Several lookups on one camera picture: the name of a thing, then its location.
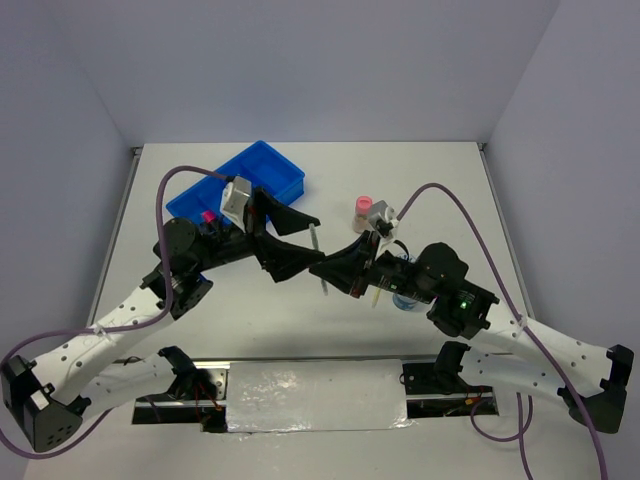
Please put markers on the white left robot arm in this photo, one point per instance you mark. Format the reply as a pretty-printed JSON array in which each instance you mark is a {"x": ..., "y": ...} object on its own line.
[{"x": 51, "y": 395}]

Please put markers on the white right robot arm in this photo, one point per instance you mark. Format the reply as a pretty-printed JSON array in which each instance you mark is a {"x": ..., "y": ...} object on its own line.
[{"x": 488, "y": 345}]

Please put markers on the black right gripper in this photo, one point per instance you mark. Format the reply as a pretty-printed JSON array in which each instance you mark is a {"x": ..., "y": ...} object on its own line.
[{"x": 346, "y": 262}]

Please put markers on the yellow ballpoint pen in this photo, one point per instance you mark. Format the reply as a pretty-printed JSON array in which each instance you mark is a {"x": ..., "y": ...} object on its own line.
[{"x": 376, "y": 297}]

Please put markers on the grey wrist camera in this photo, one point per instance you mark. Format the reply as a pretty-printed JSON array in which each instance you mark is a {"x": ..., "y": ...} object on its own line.
[
  {"x": 383, "y": 220},
  {"x": 235, "y": 197}
]

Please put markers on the pink lidded small bottle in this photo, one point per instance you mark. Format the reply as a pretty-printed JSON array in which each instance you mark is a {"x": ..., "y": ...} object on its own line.
[{"x": 360, "y": 222}]

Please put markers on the blue paint jar right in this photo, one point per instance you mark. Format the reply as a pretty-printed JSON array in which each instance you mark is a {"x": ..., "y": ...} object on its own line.
[{"x": 404, "y": 303}]

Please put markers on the pink capped black highlighter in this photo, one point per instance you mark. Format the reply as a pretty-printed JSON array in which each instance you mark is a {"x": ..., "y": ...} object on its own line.
[{"x": 208, "y": 217}]

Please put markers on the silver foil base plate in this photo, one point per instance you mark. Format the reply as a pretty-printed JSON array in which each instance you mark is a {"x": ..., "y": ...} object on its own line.
[{"x": 315, "y": 396}]

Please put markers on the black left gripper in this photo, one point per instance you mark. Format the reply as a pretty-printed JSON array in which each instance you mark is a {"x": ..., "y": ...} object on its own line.
[{"x": 281, "y": 259}]

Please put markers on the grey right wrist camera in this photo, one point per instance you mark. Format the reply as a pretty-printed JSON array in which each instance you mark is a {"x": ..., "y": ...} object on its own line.
[{"x": 383, "y": 220}]

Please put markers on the blue compartment tray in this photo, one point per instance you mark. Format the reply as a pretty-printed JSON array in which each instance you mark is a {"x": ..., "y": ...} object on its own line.
[{"x": 259, "y": 163}]

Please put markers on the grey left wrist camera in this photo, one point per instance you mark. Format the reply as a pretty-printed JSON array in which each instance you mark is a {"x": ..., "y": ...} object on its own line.
[{"x": 235, "y": 197}]

